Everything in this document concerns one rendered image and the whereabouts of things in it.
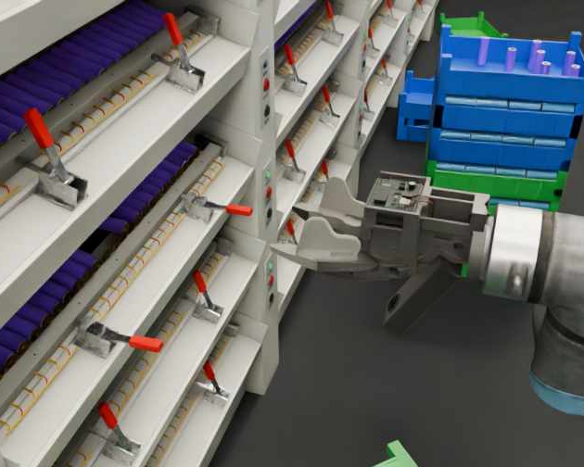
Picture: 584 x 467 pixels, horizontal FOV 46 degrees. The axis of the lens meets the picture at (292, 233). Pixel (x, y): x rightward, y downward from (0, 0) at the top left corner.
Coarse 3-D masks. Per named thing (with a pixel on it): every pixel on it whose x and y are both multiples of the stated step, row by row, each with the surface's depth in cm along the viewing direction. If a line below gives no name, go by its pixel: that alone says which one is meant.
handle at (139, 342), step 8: (104, 328) 74; (104, 336) 74; (112, 336) 74; (120, 336) 74; (128, 336) 74; (136, 336) 74; (144, 336) 74; (128, 344) 73; (136, 344) 73; (144, 344) 73; (152, 344) 72; (160, 344) 73
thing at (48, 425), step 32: (224, 128) 106; (224, 160) 107; (256, 160) 107; (224, 192) 102; (128, 224) 91; (192, 224) 94; (96, 256) 85; (160, 256) 88; (192, 256) 91; (128, 288) 83; (160, 288) 84; (96, 320) 78; (128, 320) 79; (64, 352) 74; (128, 352) 80; (64, 384) 71; (96, 384) 72; (32, 416) 68; (64, 416) 69; (0, 448) 64; (32, 448) 65
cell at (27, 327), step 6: (12, 318) 73; (18, 318) 73; (6, 324) 73; (12, 324) 73; (18, 324) 73; (24, 324) 73; (30, 324) 73; (12, 330) 73; (18, 330) 72; (24, 330) 72; (30, 330) 72; (24, 336) 73; (30, 336) 73
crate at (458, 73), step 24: (456, 48) 158; (504, 48) 156; (528, 48) 155; (552, 48) 154; (576, 48) 152; (456, 72) 141; (480, 72) 140; (504, 72) 139; (528, 72) 152; (552, 72) 152; (504, 96) 142; (528, 96) 141; (552, 96) 140; (576, 96) 139
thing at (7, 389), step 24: (192, 168) 100; (168, 192) 94; (168, 216) 93; (144, 240) 87; (120, 264) 82; (144, 264) 85; (96, 288) 78; (72, 312) 75; (96, 312) 78; (48, 336) 72; (24, 360) 69; (48, 360) 71; (0, 384) 67; (24, 384) 68; (48, 384) 70; (0, 408) 65
